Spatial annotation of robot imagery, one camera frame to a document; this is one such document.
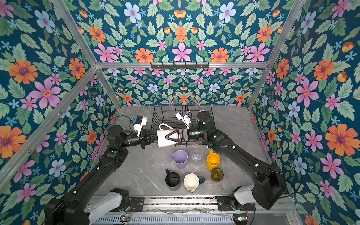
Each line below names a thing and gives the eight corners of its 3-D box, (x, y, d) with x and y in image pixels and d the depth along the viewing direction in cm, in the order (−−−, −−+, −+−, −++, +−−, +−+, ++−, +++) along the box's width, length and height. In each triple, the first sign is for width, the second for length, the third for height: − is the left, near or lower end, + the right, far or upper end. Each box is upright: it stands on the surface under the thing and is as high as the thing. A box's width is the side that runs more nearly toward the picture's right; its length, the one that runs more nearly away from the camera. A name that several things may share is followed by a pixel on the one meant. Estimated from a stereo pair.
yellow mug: (202, 165, 88) (203, 160, 81) (209, 155, 93) (211, 149, 86) (213, 173, 85) (215, 168, 78) (220, 162, 90) (222, 156, 83)
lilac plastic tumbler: (174, 172, 87) (171, 164, 77) (175, 158, 93) (173, 149, 83) (187, 172, 87) (187, 164, 77) (187, 158, 93) (187, 149, 83)
